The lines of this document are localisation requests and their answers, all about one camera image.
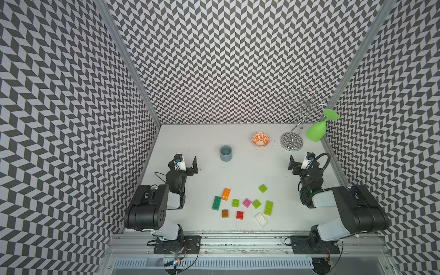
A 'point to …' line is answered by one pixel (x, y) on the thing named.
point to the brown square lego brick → (225, 213)
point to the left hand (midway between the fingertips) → (187, 157)
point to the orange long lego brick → (226, 194)
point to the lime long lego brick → (268, 208)
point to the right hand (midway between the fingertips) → (299, 158)
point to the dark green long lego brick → (216, 203)
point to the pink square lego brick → (247, 203)
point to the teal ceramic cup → (226, 153)
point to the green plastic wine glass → (316, 132)
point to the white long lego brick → (261, 219)
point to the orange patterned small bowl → (260, 139)
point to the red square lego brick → (240, 215)
